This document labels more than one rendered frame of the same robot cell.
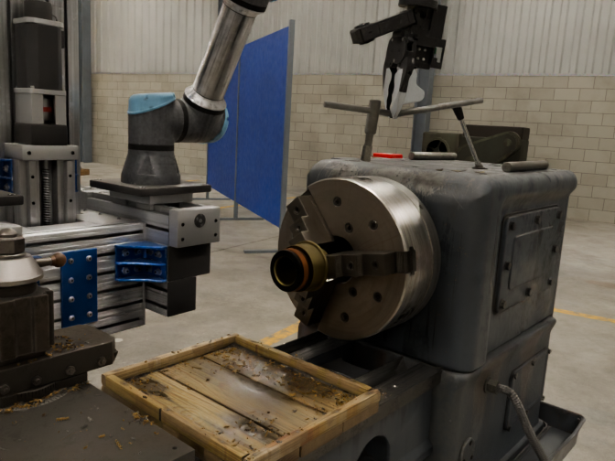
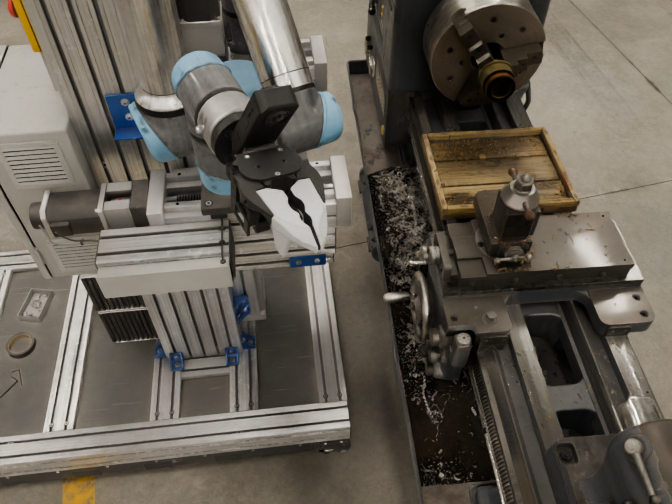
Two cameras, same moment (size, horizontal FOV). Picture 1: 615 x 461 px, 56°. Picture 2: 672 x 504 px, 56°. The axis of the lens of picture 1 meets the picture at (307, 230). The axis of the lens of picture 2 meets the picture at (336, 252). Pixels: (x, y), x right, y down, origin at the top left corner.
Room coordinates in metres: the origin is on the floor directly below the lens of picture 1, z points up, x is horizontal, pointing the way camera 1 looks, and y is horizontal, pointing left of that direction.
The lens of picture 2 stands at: (0.32, 1.30, 2.05)
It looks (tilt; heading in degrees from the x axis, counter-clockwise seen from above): 50 degrees down; 315
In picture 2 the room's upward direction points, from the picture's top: straight up
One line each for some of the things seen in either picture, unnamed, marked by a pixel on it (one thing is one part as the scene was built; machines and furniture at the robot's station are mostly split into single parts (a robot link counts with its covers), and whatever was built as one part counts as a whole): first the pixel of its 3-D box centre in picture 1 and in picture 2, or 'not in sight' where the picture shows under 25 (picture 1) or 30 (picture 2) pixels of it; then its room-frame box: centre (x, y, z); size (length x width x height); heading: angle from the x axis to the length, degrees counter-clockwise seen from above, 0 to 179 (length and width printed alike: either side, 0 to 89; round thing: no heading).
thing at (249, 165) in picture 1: (238, 134); not in sight; (7.89, 1.00, 1.18); 4.12 x 0.80 x 2.35; 21
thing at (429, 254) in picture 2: not in sight; (423, 256); (0.82, 0.51, 0.95); 0.07 x 0.04 x 0.04; 50
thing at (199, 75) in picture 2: not in sight; (210, 95); (0.92, 0.93, 1.56); 0.11 x 0.08 x 0.09; 163
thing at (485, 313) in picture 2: not in sight; (536, 279); (0.62, 0.35, 0.90); 0.47 x 0.30 x 0.06; 50
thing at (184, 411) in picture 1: (240, 392); (495, 170); (0.90, 0.10, 0.89); 0.36 x 0.30 x 0.04; 50
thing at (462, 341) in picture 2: not in sight; (460, 348); (0.64, 0.59, 0.84); 0.04 x 0.04 x 0.10; 50
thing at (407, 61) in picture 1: (404, 67); not in sight; (1.09, -0.16, 1.44); 0.05 x 0.02 x 0.09; 20
